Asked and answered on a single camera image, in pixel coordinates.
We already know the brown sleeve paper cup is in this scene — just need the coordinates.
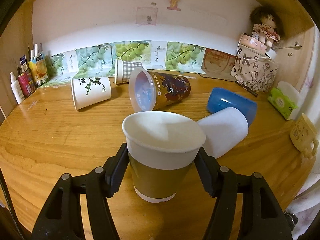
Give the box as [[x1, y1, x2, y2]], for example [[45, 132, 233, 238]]
[[122, 111, 206, 203]]

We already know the white plastic cup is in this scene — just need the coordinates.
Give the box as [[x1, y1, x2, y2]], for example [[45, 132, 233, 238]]
[[197, 107, 248, 159]]

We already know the blue plastic cup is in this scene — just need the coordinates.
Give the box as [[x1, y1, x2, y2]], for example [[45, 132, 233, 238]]
[[207, 87, 257, 126]]

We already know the panda print paper cup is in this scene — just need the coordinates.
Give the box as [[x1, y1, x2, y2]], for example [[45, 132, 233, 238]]
[[71, 77, 112, 111]]

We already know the brown printed plastic cup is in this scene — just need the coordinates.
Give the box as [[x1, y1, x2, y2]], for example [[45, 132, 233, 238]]
[[129, 67, 191, 112]]

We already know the grey checked paper cup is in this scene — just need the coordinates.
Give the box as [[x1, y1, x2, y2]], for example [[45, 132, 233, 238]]
[[115, 60, 143, 85]]

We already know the beige ceramic mug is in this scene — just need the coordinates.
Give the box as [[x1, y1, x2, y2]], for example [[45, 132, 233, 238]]
[[290, 113, 319, 159]]

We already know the green tissue pack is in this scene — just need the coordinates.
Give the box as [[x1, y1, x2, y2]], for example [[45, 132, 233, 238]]
[[268, 88, 298, 120]]

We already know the brown pen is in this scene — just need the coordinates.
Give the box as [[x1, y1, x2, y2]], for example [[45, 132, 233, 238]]
[[235, 81, 258, 97]]

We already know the white lotion bottle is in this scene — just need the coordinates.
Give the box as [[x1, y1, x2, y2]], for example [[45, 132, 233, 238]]
[[10, 72, 25, 104]]

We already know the red canister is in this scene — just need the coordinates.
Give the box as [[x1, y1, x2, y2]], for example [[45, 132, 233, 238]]
[[18, 69, 36, 98]]

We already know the letter print fabric bag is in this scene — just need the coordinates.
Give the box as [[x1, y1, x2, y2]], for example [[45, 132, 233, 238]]
[[231, 44, 278, 92]]

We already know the yellow snack packet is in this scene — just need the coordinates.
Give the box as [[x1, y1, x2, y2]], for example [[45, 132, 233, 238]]
[[28, 54, 48, 86]]

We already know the green grape picture board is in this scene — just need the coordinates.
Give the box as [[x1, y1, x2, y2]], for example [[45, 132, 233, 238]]
[[44, 40, 206, 87]]

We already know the pink round box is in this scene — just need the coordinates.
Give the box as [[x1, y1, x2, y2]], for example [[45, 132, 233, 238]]
[[239, 33, 277, 60]]

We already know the brown haired rag doll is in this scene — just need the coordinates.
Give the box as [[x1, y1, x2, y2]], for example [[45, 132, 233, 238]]
[[249, 5, 285, 51]]

